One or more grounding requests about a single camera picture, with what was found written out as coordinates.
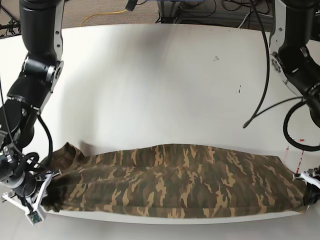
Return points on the camouflage T-shirt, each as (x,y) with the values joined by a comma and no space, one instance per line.
(173,181)

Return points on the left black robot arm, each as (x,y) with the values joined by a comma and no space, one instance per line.
(292,25)

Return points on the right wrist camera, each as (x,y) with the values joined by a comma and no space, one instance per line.
(36,216)

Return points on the red tape rectangle marking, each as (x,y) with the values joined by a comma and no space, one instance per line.
(293,158)

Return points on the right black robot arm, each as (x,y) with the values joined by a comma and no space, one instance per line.
(41,31)

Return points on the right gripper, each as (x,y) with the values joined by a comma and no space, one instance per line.
(25,176)

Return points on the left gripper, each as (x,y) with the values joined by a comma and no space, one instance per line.
(312,177)

